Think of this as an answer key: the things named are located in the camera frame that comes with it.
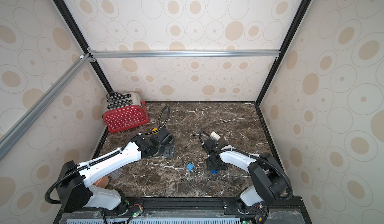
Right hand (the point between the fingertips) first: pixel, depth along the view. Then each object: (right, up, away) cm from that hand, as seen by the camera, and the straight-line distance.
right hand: (219, 167), depth 88 cm
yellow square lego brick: (-41, +21, +12) cm, 48 cm away
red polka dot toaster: (-58, +33, +5) cm, 67 cm away
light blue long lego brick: (-17, +1, -2) cm, 17 cm away
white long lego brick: (-1, +17, +11) cm, 20 cm away
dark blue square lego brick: (-3, -1, -5) cm, 6 cm away
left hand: (-27, +12, -7) cm, 31 cm away
